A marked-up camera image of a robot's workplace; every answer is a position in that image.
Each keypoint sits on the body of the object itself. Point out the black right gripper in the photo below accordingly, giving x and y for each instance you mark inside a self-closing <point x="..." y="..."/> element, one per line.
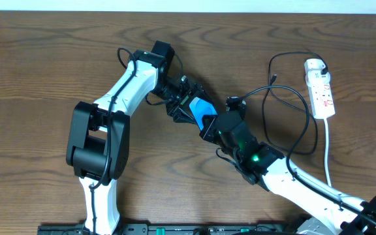
<point x="211" y="127"/>

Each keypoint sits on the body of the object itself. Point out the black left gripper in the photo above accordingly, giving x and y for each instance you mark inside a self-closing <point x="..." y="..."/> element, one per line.
<point x="181" y="106"/>

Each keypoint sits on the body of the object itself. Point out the blue Galaxy smartphone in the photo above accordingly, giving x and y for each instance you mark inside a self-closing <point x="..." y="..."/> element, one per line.
<point x="200" y="108"/>

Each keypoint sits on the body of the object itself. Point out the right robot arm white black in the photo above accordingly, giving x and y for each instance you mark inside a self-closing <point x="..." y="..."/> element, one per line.
<point x="263" y="165"/>

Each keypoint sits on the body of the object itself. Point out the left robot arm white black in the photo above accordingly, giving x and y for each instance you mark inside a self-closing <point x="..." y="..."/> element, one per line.
<point x="99" y="137"/>

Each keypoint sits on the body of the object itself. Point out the white power strip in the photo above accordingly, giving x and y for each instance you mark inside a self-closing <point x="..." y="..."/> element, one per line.
<point x="320" y="93"/>

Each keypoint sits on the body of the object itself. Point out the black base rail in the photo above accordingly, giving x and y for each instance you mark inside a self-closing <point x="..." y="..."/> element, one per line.
<point x="144" y="229"/>

